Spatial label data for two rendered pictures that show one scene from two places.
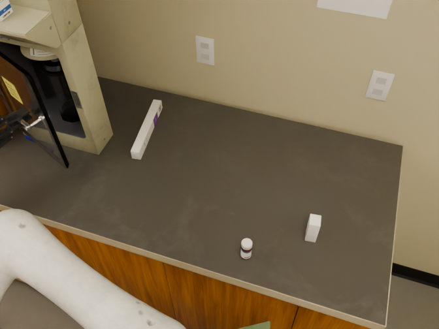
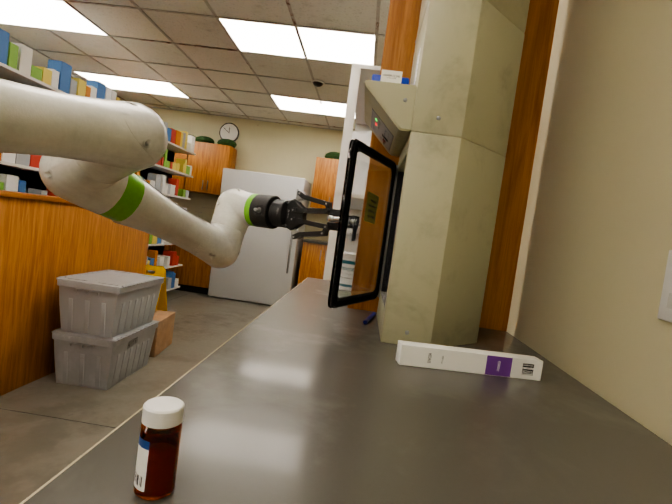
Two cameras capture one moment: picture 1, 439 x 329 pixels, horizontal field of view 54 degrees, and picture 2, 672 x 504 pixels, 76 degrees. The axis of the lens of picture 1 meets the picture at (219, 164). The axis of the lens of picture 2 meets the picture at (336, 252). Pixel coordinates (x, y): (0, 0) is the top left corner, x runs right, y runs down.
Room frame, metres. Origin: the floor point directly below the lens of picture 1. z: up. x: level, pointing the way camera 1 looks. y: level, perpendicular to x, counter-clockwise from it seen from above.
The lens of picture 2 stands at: (0.66, -0.45, 1.18)
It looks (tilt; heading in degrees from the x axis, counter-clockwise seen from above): 3 degrees down; 74
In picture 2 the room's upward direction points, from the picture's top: 8 degrees clockwise
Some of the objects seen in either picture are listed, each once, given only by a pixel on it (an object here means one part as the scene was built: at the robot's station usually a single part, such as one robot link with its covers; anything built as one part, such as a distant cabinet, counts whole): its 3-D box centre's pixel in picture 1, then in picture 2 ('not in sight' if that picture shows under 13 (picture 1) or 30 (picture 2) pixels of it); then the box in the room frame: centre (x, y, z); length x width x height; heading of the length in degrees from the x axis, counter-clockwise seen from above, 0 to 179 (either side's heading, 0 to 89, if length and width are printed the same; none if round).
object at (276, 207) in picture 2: not in sight; (290, 214); (0.85, 0.72, 1.20); 0.09 x 0.07 x 0.08; 138
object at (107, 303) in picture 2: not in sight; (113, 301); (0.07, 2.71, 0.49); 0.60 x 0.42 x 0.33; 71
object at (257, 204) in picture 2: not in sight; (267, 211); (0.79, 0.76, 1.20); 0.12 x 0.06 x 0.09; 48
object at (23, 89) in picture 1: (23, 105); (365, 228); (1.03, 0.62, 1.19); 0.30 x 0.01 x 0.40; 48
